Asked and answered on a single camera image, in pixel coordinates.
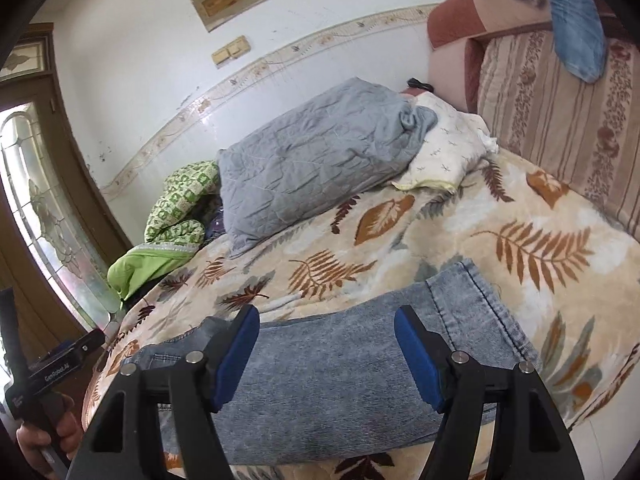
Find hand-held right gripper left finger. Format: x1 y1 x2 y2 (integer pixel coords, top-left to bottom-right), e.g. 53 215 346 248
67 305 261 480

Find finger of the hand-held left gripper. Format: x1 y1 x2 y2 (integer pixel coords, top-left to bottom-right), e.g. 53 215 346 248
60 330 107 361

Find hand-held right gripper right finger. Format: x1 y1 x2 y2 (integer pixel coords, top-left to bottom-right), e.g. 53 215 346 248
394 306 586 480

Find grey denim pants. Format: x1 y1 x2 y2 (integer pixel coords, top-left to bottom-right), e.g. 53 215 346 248
120 259 543 466

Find person's left hand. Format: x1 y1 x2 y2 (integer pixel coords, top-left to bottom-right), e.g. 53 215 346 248
17 397 83 476

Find wooden door with stained glass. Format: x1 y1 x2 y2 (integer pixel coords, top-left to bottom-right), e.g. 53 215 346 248
0 22 133 411

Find dark purple cloth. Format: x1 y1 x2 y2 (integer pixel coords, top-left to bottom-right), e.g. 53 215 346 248
202 195 228 241

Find green patterned blanket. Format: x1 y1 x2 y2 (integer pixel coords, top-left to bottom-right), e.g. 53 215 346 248
107 160 221 303

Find leaf print bed blanket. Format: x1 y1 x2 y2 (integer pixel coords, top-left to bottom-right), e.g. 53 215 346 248
82 150 640 480

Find cream printed pillow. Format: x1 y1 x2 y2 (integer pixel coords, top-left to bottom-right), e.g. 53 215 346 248
392 91 500 193

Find grey quilted pillow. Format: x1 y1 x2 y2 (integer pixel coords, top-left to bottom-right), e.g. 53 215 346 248
217 77 438 258

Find striped floral sofa backrest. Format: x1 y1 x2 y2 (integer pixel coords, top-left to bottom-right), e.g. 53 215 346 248
427 0 640 246

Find blue denim garment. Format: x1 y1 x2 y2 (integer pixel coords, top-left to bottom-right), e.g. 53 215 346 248
537 0 608 83

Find beige wall switch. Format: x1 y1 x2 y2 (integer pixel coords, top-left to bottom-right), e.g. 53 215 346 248
211 35 252 69

